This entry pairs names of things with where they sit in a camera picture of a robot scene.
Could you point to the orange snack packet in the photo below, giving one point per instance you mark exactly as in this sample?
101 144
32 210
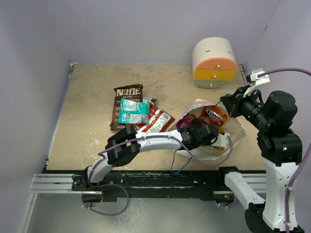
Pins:
213 115

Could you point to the round drawer box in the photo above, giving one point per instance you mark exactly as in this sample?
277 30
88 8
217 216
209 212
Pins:
213 63

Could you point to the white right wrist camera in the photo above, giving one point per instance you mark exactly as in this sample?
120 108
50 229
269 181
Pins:
255 79

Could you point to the yellow m&m packet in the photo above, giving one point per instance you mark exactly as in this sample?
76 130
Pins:
223 134

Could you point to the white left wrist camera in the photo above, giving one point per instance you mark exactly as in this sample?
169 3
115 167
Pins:
221 144

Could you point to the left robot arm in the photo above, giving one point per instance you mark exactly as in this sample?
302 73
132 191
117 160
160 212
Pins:
125 145

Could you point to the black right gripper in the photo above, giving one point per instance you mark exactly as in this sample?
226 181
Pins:
233 102

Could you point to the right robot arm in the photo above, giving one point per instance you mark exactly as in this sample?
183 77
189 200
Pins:
281 149

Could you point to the teal snack packet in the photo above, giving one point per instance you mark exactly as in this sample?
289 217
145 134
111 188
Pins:
132 112

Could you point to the blue checkered paper bag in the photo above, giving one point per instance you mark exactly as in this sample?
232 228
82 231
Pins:
206 154

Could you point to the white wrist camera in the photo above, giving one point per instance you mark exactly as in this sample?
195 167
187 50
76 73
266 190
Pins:
255 79
221 144

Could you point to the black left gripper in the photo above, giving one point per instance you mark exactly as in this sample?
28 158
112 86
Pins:
209 142

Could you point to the black table edge rail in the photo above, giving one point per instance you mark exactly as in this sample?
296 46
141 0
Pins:
201 184

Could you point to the red doritos bag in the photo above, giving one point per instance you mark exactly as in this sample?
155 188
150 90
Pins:
159 121

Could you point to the brown potato chips bag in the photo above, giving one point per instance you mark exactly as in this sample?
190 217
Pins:
126 98

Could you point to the green chips bag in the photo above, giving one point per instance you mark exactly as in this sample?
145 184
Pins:
148 99

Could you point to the purple snack packet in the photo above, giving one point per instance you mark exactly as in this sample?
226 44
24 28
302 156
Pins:
190 120

